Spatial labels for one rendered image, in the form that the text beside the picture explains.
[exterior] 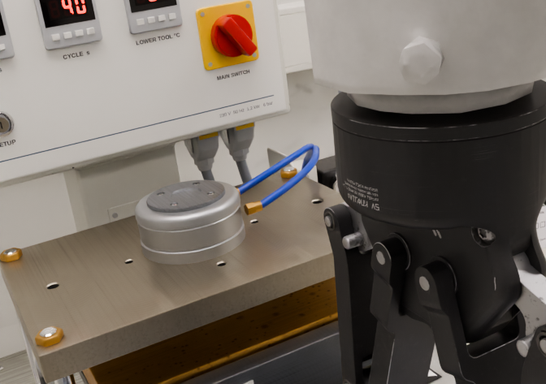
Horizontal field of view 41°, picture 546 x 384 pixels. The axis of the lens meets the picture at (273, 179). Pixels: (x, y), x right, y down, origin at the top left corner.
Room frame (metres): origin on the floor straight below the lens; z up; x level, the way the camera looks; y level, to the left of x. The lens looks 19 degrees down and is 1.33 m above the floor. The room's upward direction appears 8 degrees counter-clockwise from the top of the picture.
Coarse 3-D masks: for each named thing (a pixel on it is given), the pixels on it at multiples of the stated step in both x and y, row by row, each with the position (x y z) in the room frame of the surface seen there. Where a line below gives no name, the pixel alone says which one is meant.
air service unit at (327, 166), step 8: (320, 160) 0.73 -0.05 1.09; (328, 160) 0.73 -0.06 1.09; (320, 168) 0.71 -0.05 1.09; (328, 168) 0.71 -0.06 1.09; (312, 176) 0.70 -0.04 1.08; (320, 176) 0.70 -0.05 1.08; (328, 176) 0.70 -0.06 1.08; (336, 176) 0.69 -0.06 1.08; (328, 184) 0.70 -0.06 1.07; (336, 184) 0.69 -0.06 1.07
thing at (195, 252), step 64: (192, 192) 0.52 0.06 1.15; (256, 192) 0.60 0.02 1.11; (320, 192) 0.58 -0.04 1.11; (0, 256) 0.52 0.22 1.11; (64, 256) 0.52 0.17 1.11; (128, 256) 0.50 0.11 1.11; (192, 256) 0.47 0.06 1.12; (256, 256) 0.47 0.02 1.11; (320, 256) 0.46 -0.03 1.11; (64, 320) 0.42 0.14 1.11; (128, 320) 0.40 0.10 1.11; (192, 320) 0.42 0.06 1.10
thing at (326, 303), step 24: (312, 288) 0.51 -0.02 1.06; (240, 312) 0.49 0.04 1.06; (264, 312) 0.48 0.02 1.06; (288, 312) 0.48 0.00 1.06; (312, 312) 0.47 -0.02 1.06; (336, 312) 0.47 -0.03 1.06; (192, 336) 0.46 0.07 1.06; (216, 336) 0.46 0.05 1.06; (240, 336) 0.45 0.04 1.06; (264, 336) 0.45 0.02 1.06; (288, 336) 0.45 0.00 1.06; (120, 360) 0.44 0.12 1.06; (144, 360) 0.44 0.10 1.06; (168, 360) 0.43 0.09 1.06; (192, 360) 0.43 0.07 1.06; (216, 360) 0.43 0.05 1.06
